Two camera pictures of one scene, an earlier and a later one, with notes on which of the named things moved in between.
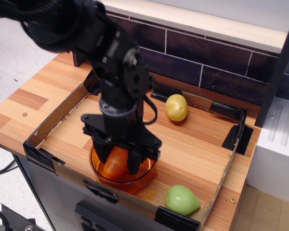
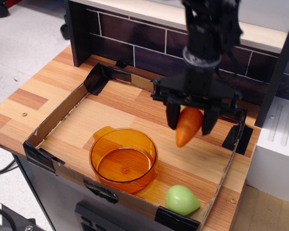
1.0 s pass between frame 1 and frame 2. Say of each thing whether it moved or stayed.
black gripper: moved
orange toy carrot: moved
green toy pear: stayed
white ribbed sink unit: stayed
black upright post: stayed
